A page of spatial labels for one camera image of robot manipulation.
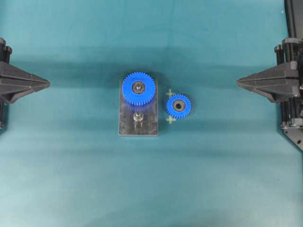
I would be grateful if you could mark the steel shaft of large gear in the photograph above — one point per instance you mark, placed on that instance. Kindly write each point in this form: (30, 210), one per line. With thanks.
(138, 88)

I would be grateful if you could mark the yellow tape cross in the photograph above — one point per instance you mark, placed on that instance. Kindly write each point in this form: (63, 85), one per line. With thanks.
(170, 93)
(170, 119)

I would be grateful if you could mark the steel shaft for small gear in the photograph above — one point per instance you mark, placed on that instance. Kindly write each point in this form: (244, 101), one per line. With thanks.
(138, 118)

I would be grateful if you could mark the large blue gear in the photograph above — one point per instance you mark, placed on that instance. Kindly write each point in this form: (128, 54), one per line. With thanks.
(134, 98)

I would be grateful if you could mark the metal base plate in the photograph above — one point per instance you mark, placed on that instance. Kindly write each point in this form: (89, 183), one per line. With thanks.
(126, 111)

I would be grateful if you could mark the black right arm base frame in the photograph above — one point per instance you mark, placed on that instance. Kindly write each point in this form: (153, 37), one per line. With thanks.
(294, 19)

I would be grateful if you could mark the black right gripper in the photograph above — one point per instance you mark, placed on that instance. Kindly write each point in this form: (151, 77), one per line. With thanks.
(289, 56)

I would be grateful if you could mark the upper yellow tape cross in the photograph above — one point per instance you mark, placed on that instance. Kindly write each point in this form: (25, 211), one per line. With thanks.
(170, 93)

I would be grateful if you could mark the small blue gear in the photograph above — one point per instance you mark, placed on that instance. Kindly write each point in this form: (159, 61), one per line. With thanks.
(178, 106)

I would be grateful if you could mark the lower yellow tape cross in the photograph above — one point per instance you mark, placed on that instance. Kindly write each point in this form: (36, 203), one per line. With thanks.
(170, 119)

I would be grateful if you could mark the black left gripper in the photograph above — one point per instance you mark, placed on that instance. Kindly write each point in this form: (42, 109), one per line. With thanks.
(17, 83)

